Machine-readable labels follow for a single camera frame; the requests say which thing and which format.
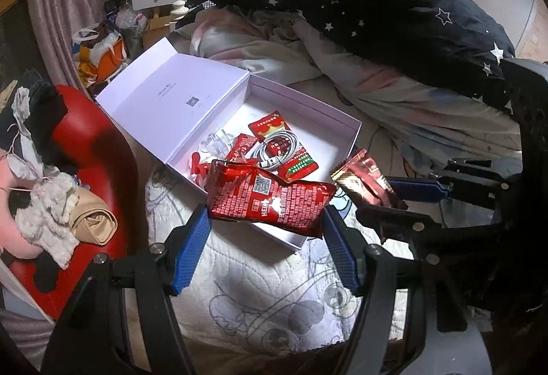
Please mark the clear hair claw clip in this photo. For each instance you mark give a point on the clear hair claw clip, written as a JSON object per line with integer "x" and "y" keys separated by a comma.
{"x": 214, "y": 141}

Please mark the black star-print blanket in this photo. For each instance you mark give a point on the black star-print blanket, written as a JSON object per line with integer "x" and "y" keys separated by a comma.
{"x": 385, "y": 15}

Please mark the black cloth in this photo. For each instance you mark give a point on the black cloth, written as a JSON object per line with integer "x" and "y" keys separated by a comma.
{"x": 38, "y": 101}

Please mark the long red green-label packet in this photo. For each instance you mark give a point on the long red green-label packet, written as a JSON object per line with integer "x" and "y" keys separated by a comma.
{"x": 274, "y": 124}

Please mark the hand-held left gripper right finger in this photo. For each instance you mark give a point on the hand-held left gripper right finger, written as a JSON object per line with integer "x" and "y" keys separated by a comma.
{"x": 342, "y": 251}

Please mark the red gold cartoon packet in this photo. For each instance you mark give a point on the red gold cartoon packet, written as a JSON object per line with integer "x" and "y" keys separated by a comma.
{"x": 364, "y": 178}

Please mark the white bedpost knob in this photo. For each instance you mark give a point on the white bedpost knob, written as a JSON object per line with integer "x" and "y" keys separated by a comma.
{"x": 179, "y": 10}

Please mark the beige rolled cloth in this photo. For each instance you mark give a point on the beige rolled cloth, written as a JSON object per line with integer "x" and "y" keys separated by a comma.
{"x": 94, "y": 221}

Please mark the pastel patterned duvet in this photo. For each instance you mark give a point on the pastel patterned duvet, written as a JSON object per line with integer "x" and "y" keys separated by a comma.
{"x": 385, "y": 101}

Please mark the red printed snack packet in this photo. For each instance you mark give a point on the red printed snack packet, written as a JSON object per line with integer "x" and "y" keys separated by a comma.
{"x": 265, "y": 203}

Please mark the white cardboard box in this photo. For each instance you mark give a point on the white cardboard box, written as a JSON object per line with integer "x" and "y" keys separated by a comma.
{"x": 150, "y": 101}

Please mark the orange white shopping bag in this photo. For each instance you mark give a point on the orange white shopping bag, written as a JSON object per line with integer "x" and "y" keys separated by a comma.
{"x": 102, "y": 58}

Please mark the white fuzzy cloth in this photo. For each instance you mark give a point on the white fuzzy cloth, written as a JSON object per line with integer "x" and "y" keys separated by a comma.
{"x": 47, "y": 216}

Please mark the slim red snack packet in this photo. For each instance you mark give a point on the slim red snack packet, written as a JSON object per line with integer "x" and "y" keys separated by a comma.
{"x": 242, "y": 146}

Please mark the red chair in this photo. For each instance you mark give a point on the red chair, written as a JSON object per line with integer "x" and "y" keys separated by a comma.
{"x": 94, "y": 152}

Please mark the pink plush cushion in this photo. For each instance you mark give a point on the pink plush cushion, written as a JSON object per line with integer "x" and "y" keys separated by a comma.
{"x": 8, "y": 238}

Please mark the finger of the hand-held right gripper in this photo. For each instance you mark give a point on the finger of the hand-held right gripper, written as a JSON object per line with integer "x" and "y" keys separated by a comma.
{"x": 419, "y": 189}
{"x": 398, "y": 223}

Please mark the red plastic flower clip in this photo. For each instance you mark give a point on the red plastic flower clip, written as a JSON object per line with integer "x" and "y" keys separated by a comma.
{"x": 201, "y": 167}

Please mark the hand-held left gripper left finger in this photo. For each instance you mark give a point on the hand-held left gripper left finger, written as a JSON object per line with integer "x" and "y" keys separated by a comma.
{"x": 190, "y": 246}

